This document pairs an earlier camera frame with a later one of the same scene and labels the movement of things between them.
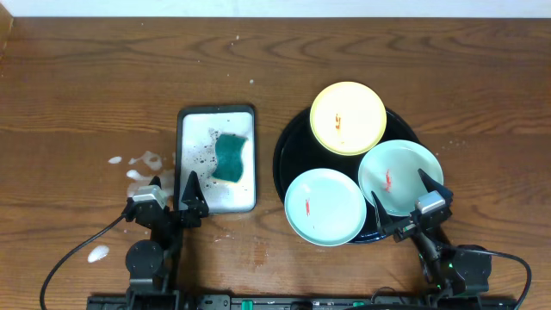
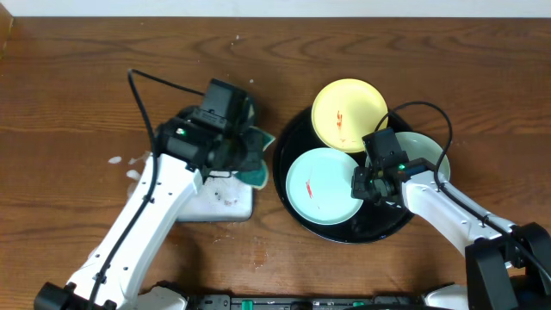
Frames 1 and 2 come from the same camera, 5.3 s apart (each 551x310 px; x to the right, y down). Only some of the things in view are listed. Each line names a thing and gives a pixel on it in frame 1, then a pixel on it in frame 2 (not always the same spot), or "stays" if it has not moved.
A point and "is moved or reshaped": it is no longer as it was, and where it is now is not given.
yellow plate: x=348 y=118 stays
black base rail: x=216 y=301 stays
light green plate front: x=325 y=207 stays
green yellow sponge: x=229 y=155 is moved or reshaped
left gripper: x=170 y=211 → x=240 y=151
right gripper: x=402 y=231 → x=358 y=189
